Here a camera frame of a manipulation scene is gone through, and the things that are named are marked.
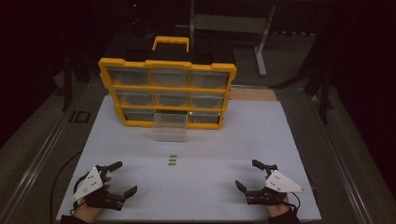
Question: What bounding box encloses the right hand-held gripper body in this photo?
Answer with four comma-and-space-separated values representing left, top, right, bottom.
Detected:
244, 164, 306, 206

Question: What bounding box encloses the white table cover sheet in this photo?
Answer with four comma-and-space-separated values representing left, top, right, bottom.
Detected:
55, 94, 322, 223

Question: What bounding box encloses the grid of clear organizer drawers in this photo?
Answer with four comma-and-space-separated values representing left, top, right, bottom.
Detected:
107, 66, 231, 124

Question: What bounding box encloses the person's left hand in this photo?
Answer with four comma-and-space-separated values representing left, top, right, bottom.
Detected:
73, 176, 112, 224

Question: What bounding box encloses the black stand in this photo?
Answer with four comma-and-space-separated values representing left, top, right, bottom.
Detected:
270, 60, 334, 126
61, 55, 75, 113

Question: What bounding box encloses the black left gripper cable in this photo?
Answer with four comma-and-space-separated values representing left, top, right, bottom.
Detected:
49, 150, 92, 224

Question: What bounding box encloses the clear plastic drawer box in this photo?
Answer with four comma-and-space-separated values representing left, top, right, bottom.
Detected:
151, 112, 189, 143

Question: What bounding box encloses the grey metal rail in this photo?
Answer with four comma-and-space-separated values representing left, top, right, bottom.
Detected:
309, 92, 376, 224
0, 92, 87, 224

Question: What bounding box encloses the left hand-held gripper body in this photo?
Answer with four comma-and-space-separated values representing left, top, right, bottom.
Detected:
71, 164, 127, 212

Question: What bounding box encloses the grey metal table frame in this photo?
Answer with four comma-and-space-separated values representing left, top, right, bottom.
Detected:
189, 0, 277, 77

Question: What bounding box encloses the person's right hand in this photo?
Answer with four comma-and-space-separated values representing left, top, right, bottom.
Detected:
265, 192, 291, 218

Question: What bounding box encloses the yellow black drawer organizer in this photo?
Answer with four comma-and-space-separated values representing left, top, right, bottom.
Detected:
97, 35, 237, 131

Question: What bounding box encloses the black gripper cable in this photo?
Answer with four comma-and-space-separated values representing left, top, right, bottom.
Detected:
281, 191, 302, 217
49, 150, 92, 224

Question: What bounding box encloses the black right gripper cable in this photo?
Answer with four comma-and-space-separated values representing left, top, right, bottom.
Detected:
281, 191, 302, 217

